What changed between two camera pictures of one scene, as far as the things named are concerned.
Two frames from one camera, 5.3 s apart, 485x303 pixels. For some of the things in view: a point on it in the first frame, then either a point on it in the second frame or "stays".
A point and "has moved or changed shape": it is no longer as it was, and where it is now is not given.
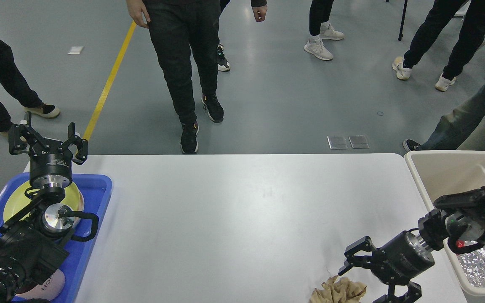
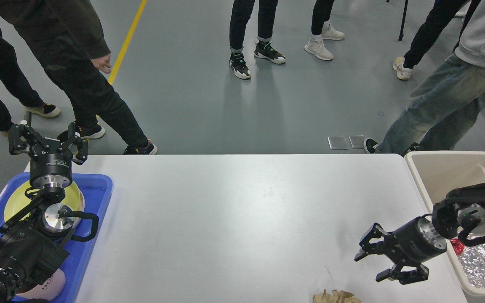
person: x=185 y=33 -> x=70 y=37
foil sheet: x=477 y=263 stays
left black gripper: x=51 y=164 stays
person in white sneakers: x=320 y=28 stays
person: x=222 y=63 -> x=241 y=12
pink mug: x=49 y=291 stays
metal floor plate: x=337 y=142 stays
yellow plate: x=18 y=200 stays
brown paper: x=337 y=290 has moved or changed shape
